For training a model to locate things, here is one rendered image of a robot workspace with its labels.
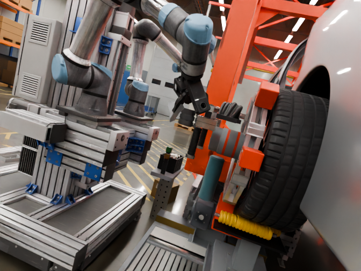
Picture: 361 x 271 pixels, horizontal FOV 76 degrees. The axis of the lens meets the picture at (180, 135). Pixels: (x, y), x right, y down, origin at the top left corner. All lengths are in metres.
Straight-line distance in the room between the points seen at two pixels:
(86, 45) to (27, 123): 0.44
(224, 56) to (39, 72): 1.15
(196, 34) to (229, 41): 1.11
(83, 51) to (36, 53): 0.55
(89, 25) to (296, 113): 0.87
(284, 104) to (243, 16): 0.92
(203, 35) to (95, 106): 0.70
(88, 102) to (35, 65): 0.51
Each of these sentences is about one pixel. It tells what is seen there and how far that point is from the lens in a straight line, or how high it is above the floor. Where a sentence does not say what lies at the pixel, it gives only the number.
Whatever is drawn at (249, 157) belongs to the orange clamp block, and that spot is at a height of 0.86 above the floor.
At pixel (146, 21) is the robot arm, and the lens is 1.71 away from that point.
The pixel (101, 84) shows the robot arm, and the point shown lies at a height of 0.97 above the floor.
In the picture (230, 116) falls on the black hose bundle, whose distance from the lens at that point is 1.01.
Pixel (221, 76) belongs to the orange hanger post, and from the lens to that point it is 1.68.
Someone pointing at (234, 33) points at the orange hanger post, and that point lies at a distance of 1.75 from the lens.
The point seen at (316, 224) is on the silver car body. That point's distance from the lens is 0.77.
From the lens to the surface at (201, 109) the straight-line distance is 0.72.
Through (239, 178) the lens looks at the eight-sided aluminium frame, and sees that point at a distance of 0.99.
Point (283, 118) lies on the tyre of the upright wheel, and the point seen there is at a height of 1.03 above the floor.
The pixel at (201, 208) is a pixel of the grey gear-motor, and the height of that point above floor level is 0.37.
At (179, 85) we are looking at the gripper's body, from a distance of 0.77.
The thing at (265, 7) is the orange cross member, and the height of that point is 2.60.
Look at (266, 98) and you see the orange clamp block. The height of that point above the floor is 1.09.
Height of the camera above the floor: 0.98
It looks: 7 degrees down
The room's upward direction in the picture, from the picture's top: 16 degrees clockwise
